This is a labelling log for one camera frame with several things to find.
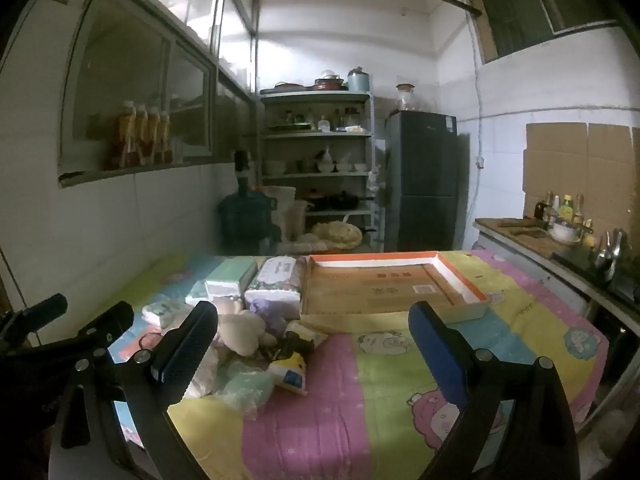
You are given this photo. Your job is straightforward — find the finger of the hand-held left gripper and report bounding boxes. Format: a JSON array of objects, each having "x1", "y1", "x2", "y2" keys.
[
  {"x1": 0, "y1": 293, "x2": 69, "y2": 343},
  {"x1": 45, "y1": 301, "x2": 136, "y2": 361}
]

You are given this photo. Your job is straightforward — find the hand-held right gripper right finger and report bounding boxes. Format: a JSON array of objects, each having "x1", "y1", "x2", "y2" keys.
[{"x1": 408, "y1": 301, "x2": 582, "y2": 480}]

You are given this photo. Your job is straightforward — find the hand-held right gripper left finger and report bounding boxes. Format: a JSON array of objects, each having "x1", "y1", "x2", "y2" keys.
[{"x1": 47, "y1": 301, "x2": 221, "y2": 480}]

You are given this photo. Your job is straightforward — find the teal patterned tissue packet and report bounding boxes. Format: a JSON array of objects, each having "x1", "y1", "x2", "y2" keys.
[{"x1": 142, "y1": 294, "x2": 190, "y2": 329}]

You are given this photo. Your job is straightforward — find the white plush toy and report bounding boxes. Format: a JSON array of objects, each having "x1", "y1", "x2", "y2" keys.
[{"x1": 212, "y1": 299, "x2": 268, "y2": 357}]

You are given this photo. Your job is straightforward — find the mint green plastic packet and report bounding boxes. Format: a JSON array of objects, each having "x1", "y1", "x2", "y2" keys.
[{"x1": 216, "y1": 364, "x2": 277, "y2": 420}]

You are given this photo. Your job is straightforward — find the orange rimmed cardboard box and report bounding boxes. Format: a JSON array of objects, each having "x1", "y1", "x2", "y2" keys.
[{"x1": 300, "y1": 251, "x2": 491, "y2": 324}]

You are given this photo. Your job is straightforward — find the green tissue pack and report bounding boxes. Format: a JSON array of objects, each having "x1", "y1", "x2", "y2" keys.
[{"x1": 186, "y1": 259, "x2": 259, "y2": 307}]

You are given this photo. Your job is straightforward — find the purple soft toy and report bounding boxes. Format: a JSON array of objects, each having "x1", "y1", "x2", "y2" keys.
[{"x1": 249, "y1": 299, "x2": 288, "y2": 333}]

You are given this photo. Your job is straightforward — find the yellow blue tissue packet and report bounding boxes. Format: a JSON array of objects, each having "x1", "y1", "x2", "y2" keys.
[{"x1": 266, "y1": 351, "x2": 309, "y2": 397}]

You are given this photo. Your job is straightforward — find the black yellow packet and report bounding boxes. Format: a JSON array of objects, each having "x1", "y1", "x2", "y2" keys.
[{"x1": 274, "y1": 321, "x2": 328, "y2": 358}]

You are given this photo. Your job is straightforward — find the colourful printed blanket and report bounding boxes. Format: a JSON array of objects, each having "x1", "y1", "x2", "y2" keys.
[{"x1": 107, "y1": 250, "x2": 612, "y2": 480}]

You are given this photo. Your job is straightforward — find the kitchen counter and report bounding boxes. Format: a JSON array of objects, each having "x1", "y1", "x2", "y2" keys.
[{"x1": 473, "y1": 216, "x2": 640, "y2": 411}]

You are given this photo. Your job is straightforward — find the blue water jug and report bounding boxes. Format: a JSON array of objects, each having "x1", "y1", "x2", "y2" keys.
[{"x1": 217, "y1": 187, "x2": 282, "y2": 256}]

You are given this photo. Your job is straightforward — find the pale yellow lumpy bundle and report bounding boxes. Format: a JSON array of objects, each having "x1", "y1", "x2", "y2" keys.
[{"x1": 311, "y1": 220, "x2": 364, "y2": 250}]

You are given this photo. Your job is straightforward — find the black stove top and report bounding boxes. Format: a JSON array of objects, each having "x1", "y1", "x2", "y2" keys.
[{"x1": 552, "y1": 249, "x2": 640, "y2": 303}]

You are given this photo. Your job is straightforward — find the white bowl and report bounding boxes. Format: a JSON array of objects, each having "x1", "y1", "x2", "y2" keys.
[{"x1": 549, "y1": 220, "x2": 584, "y2": 247}]

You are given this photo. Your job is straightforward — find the dark refrigerator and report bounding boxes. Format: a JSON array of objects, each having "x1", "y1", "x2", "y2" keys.
[{"x1": 384, "y1": 110, "x2": 459, "y2": 254}]

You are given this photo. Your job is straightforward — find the white plastic bucket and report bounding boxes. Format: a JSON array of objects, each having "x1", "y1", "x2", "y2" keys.
[{"x1": 264, "y1": 185, "x2": 308, "y2": 242}]

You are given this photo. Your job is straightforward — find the black frying pan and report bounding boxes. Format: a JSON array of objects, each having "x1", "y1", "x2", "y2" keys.
[{"x1": 306, "y1": 190, "x2": 375, "y2": 212}]

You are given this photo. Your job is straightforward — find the black water pump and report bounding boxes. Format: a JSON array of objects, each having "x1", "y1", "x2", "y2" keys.
[{"x1": 234, "y1": 150, "x2": 252, "y2": 192}]

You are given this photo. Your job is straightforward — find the metal shelf rack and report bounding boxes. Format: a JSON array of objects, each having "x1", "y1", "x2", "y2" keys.
[{"x1": 257, "y1": 90, "x2": 377, "y2": 252}]

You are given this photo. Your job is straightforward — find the glass jar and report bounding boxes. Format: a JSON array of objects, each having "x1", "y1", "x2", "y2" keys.
[{"x1": 396, "y1": 83, "x2": 419, "y2": 112}]

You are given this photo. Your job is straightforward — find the sliding glass window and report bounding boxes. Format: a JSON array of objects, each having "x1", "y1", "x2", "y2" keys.
[{"x1": 56, "y1": 0, "x2": 262, "y2": 189}]

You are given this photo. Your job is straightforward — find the red pot with lid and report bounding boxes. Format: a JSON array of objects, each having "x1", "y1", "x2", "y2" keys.
[{"x1": 314, "y1": 70, "x2": 347, "y2": 91}]

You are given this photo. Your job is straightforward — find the high dark window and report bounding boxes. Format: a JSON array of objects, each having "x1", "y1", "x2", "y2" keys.
[{"x1": 464, "y1": 0, "x2": 619, "y2": 64}]

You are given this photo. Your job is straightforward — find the cardboard wall sheet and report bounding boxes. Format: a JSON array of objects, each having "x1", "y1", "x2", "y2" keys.
[{"x1": 522, "y1": 122, "x2": 640, "y2": 223}]

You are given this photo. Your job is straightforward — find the white wall cable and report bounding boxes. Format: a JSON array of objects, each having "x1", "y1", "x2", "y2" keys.
[{"x1": 465, "y1": 0, "x2": 488, "y2": 221}]

